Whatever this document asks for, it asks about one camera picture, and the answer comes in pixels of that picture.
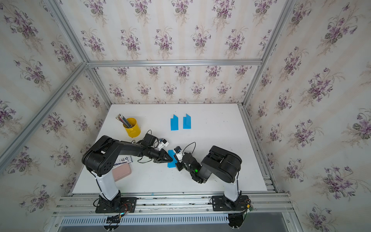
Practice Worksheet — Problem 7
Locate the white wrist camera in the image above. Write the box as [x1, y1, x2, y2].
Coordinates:
[174, 146, 183, 162]
[157, 138, 169, 150]

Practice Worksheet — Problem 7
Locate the white pen box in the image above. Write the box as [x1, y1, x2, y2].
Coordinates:
[114, 155, 132, 169]

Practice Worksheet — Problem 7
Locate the pink pencil case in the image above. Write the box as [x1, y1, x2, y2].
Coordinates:
[112, 163, 131, 182]

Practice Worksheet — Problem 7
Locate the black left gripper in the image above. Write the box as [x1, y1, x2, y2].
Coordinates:
[146, 149, 172, 165]

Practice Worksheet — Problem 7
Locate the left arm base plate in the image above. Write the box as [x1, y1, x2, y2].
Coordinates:
[95, 196, 138, 214]

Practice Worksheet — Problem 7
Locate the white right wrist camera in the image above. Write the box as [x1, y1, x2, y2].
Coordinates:
[174, 146, 183, 162]

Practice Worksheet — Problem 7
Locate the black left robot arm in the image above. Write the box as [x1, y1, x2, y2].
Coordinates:
[82, 133, 173, 203]

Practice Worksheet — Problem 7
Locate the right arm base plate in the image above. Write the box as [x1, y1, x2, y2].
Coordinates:
[211, 195, 251, 212]

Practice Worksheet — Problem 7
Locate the yellow pen cup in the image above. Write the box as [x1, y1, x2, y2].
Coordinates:
[123, 118, 141, 138]

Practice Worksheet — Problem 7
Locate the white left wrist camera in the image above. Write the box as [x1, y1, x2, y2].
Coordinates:
[157, 138, 169, 150]

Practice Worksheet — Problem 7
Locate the blue paper sheet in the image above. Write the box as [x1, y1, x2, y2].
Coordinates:
[183, 114, 191, 130]
[167, 149, 178, 169]
[171, 115, 179, 131]

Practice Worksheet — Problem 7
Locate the aluminium rail frame front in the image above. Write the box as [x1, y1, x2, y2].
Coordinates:
[44, 192, 303, 232]

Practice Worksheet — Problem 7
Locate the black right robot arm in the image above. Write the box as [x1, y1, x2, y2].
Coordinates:
[174, 146, 242, 202]

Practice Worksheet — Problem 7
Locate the blue paper sheet front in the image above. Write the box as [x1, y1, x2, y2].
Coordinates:
[167, 149, 178, 169]

